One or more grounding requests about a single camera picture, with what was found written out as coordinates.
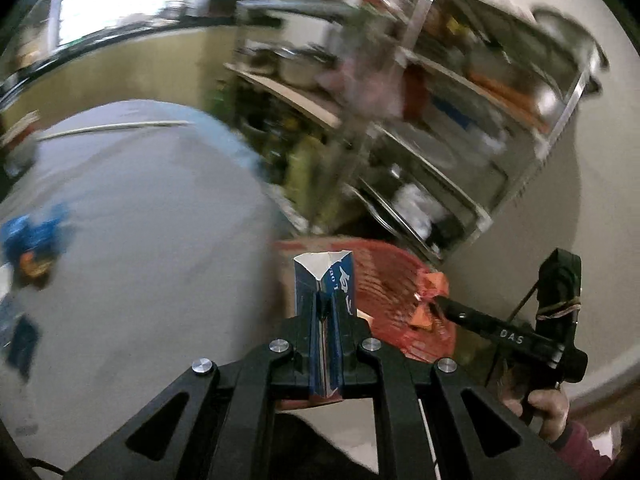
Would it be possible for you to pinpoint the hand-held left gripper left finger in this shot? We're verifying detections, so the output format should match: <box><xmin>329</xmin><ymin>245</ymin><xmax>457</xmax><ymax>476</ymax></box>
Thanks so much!
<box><xmin>62</xmin><ymin>290</ymin><xmax>331</xmax><ymax>480</ymax></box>

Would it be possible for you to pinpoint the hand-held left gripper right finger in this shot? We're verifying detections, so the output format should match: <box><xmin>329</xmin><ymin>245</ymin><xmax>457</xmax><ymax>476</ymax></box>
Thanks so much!
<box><xmin>325</xmin><ymin>292</ymin><xmax>576</xmax><ymax>480</ymax></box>

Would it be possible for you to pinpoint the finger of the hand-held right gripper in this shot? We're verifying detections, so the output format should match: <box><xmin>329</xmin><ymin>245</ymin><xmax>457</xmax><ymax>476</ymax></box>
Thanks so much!
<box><xmin>431</xmin><ymin>296</ymin><xmax>495</xmax><ymax>341</ymax></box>

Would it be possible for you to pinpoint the orange wrapper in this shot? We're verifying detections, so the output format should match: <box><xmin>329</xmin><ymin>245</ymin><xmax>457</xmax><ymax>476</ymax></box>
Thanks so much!
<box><xmin>411</xmin><ymin>270</ymin><xmax>450</xmax><ymax>332</ymax></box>

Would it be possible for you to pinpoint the blue drink carton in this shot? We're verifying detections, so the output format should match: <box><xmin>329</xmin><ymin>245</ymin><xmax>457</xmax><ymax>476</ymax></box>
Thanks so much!
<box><xmin>292</xmin><ymin>251</ymin><xmax>358</xmax><ymax>403</ymax></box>

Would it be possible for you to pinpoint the red plastic basket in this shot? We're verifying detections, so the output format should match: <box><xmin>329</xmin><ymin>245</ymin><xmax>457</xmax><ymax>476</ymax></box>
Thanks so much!
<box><xmin>274</xmin><ymin>239</ymin><xmax>458</xmax><ymax>411</ymax></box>

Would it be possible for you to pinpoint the blue snack wrapper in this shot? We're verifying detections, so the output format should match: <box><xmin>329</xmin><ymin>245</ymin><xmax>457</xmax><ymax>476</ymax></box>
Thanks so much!
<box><xmin>0</xmin><ymin>202</ymin><xmax>76</xmax><ymax>291</ymax></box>

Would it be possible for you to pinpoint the person's right forearm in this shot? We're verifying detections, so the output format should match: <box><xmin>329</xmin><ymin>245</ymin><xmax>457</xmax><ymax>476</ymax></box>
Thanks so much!
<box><xmin>547</xmin><ymin>420</ymin><xmax>617</xmax><ymax>480</ymax></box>

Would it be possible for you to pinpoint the person's right hand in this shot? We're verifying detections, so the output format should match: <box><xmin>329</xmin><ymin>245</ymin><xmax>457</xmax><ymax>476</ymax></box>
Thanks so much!
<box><xmin>500</xmin><ymin>367</ymin><xmax>571</xmax><ymax>443</ymax></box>

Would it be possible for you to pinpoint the white plastic bag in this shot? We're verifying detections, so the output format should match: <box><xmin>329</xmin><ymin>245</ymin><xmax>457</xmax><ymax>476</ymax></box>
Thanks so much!
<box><xmin>394</xmin><ymin>184</ymin><xmax>437</xmax><ymax>242</ymax></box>

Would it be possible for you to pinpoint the metal shelf rack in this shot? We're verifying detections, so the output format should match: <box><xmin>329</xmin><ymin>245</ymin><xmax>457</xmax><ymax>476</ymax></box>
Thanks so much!
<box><xmin>225</xmin><ymin>0</ymin><xmax>611</xmax><ymax>266</ymax></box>

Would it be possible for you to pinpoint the light blue tablecloth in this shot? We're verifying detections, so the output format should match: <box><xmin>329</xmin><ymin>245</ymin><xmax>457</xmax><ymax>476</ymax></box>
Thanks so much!
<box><xmin>100</xmin><ymin>100</ymin><xmax>266</xmax><ymax>176</ymax></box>

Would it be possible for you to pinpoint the pink plastic bag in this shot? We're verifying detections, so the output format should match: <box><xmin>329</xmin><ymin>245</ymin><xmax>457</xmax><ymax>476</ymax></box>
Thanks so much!
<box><xmin>320</xmin><ymin>55</ymin><xmax>403</xmax><ymax>118</ymax></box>

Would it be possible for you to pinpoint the large steel pot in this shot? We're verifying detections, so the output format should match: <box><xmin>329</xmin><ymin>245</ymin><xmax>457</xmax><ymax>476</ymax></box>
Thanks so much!
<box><xmin>277</xmin><ymin>50</ymin><xmax>336</xmax><ymax>88</ymax></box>

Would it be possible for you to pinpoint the large steel basin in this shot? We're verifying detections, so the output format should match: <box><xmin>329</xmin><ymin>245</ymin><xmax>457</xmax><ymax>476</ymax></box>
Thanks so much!
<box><xmin>530</xmin><ymin>6</ymin><xmax>610</xmax><ymax>92</ymax></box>

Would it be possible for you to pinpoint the long white stick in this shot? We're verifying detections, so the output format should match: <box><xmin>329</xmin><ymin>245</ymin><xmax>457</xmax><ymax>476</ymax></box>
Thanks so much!
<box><xmin>37</xmin><ymin>120</ymin><xmax>191</xmax><ymax>141</ymax></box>

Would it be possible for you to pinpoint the dark blue packet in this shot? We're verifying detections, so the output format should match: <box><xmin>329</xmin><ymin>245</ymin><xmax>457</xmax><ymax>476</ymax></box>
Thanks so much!
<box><xmin>0</xmin><ymin>291</ymin><xmax>42</xmax><ymax>382</ymax></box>

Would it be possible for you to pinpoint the dark microwave oven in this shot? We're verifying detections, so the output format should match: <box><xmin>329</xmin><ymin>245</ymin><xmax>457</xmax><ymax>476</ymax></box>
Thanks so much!
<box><xmin>207</xmin><ymin>0</ymin><xmax>282</xmax><ymax>28</ymax></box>

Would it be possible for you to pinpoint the black cable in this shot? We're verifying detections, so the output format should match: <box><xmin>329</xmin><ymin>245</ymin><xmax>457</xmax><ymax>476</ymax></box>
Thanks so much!
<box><xmin>507</xmin><ymin>280</ymin><xmax>546</xmax><ymax>321</ymax></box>

